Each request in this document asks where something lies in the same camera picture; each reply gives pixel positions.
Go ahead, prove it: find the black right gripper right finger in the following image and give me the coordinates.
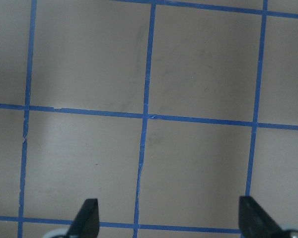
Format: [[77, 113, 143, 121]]
[[239, 196, 298, 238]]

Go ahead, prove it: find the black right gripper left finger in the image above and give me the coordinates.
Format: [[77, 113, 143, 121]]
[[46, 198, 100, 238]]

